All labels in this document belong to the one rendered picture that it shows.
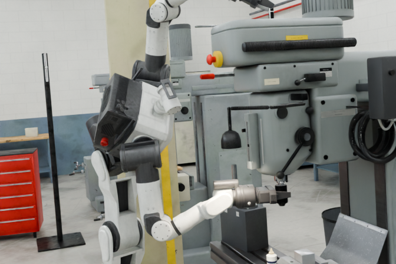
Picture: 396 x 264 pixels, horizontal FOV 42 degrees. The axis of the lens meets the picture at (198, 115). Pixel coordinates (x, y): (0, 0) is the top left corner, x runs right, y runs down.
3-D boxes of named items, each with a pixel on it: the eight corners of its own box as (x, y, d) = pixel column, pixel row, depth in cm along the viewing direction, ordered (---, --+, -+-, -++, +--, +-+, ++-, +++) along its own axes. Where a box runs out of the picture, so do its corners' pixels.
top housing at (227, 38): (234, 65, 179) (231, 18, 178) (208, 68, 204) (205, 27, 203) (349, 58, 194) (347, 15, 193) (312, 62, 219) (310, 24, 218)
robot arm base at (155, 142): (124, 181, 197) (119, 158, 190) (122, 160, 207) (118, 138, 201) (163, 176, 198) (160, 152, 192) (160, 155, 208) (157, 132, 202)
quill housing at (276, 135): (271, 179, 188) (266, 91, 186) (247, 171, 208) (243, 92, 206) (316, 173, 195) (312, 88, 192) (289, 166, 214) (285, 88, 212)
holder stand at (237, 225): (247, 252, 233) (244, 208, 231) (221, 241, 252) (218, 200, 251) (269, 247, 239) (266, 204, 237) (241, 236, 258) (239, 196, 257)
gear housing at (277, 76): (260, 92, 183) (258, 63, 183) (233, 92, 206) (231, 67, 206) (340, 86, 194) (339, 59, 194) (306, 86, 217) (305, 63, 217)
